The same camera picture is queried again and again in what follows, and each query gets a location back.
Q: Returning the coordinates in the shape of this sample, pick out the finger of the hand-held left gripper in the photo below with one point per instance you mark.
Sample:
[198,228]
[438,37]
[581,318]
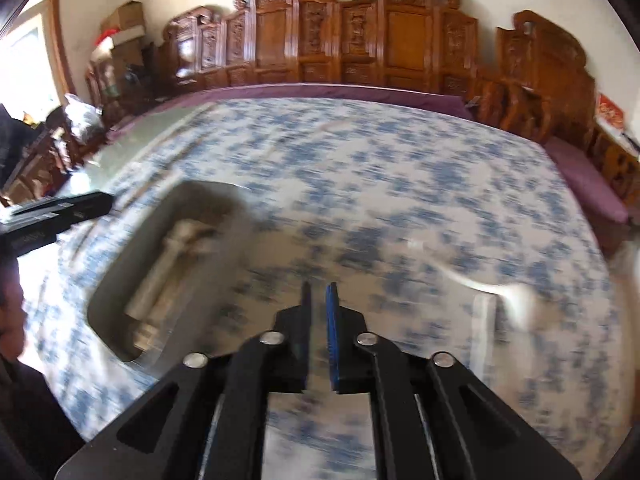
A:
[65,206]
[30,239]

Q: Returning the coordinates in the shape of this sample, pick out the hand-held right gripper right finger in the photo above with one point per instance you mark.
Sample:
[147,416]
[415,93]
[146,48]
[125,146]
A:
[332,340]

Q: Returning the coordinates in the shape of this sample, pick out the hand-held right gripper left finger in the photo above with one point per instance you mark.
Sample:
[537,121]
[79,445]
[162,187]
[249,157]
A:
[301,340]

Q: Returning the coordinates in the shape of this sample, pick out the white fork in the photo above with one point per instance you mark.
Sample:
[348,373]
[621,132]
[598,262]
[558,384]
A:
[170,260]

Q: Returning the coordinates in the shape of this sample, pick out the metal utensil tray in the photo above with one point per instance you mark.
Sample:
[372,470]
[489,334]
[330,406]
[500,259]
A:
[200,210]

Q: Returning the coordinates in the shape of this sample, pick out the short white spoon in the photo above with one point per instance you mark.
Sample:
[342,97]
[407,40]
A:
[520,302]

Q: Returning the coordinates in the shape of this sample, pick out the person's left forearm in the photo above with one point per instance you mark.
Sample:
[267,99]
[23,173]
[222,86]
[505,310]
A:
[30,410]

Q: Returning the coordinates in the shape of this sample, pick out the person's left hand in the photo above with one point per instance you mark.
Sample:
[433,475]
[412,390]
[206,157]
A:
[11,310]

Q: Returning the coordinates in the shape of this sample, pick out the dark wooden furniture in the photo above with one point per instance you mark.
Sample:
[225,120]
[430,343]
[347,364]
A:
[30,160]

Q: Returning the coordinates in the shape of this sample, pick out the clear plastic bag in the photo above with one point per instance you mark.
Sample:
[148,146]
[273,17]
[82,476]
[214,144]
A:
[85,112]

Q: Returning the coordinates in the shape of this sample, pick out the blue floral tablecloth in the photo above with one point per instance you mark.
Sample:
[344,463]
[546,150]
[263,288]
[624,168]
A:
[400,185]

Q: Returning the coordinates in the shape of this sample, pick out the stacked cardboard boxes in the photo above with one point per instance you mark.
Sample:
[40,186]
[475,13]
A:
[124,25]

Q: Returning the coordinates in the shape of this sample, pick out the purple armchair cushion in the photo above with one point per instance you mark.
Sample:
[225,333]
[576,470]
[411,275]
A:
[585,180]

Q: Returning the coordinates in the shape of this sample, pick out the carved wooden bench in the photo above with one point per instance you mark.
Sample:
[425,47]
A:
[325,35]

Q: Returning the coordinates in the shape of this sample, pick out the carved wooden armchair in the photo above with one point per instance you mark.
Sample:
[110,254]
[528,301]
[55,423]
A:
[545,75]

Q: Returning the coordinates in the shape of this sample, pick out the red gift box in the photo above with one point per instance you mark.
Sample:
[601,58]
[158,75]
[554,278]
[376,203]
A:
[612,110]

